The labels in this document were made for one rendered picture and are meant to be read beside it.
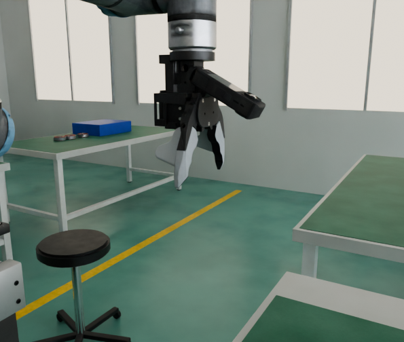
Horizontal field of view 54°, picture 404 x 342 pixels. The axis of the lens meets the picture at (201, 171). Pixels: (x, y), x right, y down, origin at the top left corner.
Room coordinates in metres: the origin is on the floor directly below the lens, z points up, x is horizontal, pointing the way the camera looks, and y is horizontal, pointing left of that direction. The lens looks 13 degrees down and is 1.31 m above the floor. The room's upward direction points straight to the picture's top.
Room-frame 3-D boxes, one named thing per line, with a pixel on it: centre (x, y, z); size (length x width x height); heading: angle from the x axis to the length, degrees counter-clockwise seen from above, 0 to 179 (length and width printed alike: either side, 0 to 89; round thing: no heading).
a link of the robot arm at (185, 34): (0.64, 0.02, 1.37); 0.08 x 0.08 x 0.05
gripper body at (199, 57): (0.64, 0.02, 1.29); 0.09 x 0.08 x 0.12; 62
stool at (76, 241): (1.79, 0.60, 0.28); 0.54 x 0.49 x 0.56; 60
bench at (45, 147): (4.10, 1.06, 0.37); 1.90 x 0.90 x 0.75; 150
